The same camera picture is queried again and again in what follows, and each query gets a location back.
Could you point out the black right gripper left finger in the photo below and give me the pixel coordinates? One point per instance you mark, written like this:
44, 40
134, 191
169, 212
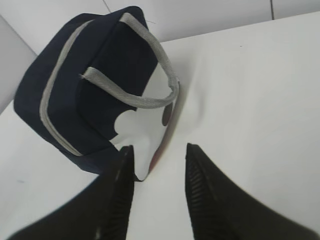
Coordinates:
100, 212

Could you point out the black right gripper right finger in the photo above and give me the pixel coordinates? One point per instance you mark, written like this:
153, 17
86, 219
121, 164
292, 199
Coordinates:
221, 210

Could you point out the navy insulated lunch bag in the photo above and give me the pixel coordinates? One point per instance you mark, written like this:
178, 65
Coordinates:
102, 83

